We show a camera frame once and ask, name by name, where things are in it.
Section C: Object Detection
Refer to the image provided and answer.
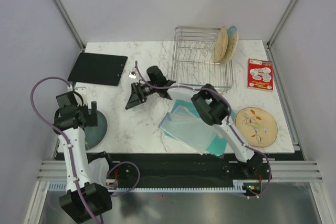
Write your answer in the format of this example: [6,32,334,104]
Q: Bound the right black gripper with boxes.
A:
[125,83,158,111]

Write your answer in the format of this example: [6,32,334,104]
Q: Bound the dark teal plate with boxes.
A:
[85,111,108,150]

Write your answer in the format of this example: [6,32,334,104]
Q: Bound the beige bird plate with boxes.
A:
[235,107,278,147]
[214,26,228,63]

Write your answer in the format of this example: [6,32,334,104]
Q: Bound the blue and beige plate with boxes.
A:
[220,26,239,64]

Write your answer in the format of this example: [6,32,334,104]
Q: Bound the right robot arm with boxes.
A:
[125,62,266,179]

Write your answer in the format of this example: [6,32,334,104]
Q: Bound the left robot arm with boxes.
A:
[54,91,115,223]

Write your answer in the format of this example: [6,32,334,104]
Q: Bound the black square plate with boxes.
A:
[67,52,128,86]

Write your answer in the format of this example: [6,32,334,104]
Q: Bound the clear plastic zip bag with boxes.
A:
[159,105,218,155]

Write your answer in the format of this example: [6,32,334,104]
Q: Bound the teal cutting board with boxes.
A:
[159,100,227,157]

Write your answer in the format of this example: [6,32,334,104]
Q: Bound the red booklet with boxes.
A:
[247,59,274,91]

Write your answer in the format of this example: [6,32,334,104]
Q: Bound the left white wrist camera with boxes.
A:
[67,86,88,105]

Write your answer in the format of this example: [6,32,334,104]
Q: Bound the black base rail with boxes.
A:
[108,153,271,188]

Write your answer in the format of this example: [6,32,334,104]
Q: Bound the metal wire dish rack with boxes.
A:
[170,26,234,94]

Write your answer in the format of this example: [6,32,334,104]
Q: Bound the light blue cable duct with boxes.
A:
[48,182,246,193]

